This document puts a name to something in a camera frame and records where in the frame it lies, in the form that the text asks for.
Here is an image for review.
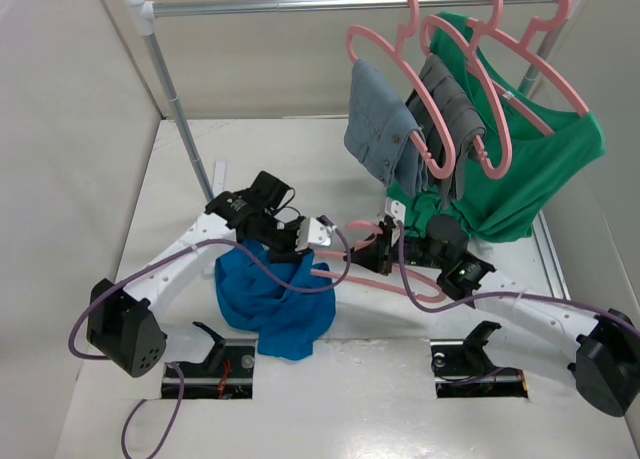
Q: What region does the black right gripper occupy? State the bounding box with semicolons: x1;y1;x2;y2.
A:
343;220;447;276

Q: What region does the blue t shirt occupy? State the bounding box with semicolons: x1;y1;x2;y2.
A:
214;248;336;361

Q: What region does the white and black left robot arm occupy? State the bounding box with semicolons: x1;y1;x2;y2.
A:
87;171;309;378

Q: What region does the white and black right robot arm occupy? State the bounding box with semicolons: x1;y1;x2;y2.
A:
350;215;639;417

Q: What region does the green t shirt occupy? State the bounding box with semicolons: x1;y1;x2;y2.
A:
385;11;608;245

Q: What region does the pink hanger with grey cloth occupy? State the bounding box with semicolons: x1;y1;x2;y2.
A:
418;0;514;180

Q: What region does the pink hanger with green shirt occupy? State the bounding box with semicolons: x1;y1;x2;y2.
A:
467;0;589;116

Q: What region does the pink hanger with denim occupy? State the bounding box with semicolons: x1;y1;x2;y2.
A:
344;0;457;181

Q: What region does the folded blue denim garment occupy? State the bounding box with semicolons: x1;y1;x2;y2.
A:
344;59;427;197

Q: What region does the folded grey garment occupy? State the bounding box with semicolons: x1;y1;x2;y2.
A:
419;55;486;209

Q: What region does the metal clothes rack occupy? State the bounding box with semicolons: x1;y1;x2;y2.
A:
122;0;556;201

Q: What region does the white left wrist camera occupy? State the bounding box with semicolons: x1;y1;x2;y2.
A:
295;217;333;252

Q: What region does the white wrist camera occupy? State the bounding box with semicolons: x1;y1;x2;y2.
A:
295;217;333;252
384;197;406;223

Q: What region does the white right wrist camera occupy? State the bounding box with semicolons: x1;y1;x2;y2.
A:
384;197;406;223

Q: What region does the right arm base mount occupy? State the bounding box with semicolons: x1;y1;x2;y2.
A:
430;321;528;399

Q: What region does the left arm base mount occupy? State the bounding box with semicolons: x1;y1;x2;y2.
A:
160;322;256;400

